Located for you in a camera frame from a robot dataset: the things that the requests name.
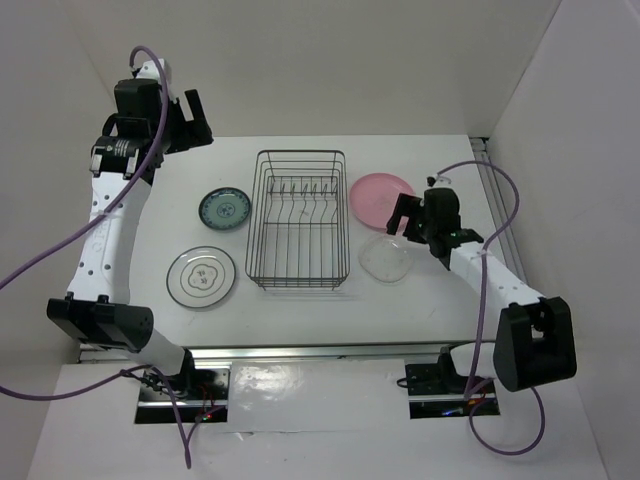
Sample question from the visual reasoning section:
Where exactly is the clear glass plate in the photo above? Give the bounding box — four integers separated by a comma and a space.
358, 235, 414, 284

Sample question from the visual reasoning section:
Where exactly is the pink plastic plate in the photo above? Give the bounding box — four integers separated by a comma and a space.
348, 173, 415, 231

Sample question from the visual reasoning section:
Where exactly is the blue green patterned plate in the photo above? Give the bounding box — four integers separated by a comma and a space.
198, 187, 252, 231

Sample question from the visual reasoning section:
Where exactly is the white plate with dark rim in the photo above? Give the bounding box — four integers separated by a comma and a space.
166, 246, 237, 309

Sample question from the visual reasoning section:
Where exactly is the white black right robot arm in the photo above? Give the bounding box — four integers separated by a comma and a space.
386, 188, 577, 393

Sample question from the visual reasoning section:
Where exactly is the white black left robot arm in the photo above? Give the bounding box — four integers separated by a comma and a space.
46, 79, 213, 399

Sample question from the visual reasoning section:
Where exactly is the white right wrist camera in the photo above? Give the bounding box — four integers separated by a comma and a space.
426, 175, 452, 188

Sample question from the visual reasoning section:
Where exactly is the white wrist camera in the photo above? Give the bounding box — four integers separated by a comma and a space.
133, 59, 172, 85
426, 175, 452, 188

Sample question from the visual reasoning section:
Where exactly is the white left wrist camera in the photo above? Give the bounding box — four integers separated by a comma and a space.
133, 59, 172, 85

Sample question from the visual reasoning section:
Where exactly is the aluminium side rail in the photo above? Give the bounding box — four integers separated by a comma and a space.
469, 137, 527, 281

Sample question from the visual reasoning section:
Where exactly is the dark wire dish rack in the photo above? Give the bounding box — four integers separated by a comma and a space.
245, 149, 351, 290

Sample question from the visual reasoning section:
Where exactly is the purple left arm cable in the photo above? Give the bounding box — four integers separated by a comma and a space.
0, 45, 197, 470

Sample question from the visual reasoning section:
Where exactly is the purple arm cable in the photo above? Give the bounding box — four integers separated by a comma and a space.
425, 160, 547, 456
0, 45, 197, 470

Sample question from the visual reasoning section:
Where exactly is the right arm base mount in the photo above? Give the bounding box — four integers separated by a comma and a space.
396, 363, 500, 420

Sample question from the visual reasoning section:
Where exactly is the aluminium front rail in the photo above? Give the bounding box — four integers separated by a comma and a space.
77, 340, 499, 365

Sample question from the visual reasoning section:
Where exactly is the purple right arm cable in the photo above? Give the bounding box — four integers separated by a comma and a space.
425, 160, 547, 456

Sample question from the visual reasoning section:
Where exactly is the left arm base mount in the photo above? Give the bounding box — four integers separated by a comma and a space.
134, 364, 231, 425

